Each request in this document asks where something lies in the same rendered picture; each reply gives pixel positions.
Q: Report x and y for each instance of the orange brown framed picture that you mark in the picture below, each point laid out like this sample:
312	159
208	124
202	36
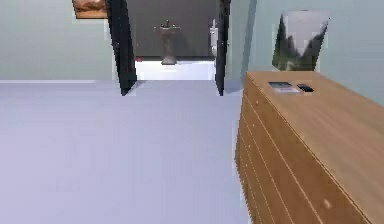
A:
90	8

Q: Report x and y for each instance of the black room door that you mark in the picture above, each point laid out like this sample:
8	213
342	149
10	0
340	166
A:
122	46

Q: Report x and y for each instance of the wooden chest of drawers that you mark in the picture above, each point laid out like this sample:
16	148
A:
300	150

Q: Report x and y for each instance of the black remote control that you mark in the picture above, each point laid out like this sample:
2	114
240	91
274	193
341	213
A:
305	88

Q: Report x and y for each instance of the grey pedestal sink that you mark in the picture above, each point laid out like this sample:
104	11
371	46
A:
169	41

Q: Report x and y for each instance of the mountain landscape framed picture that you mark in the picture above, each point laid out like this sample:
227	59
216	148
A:
300	40

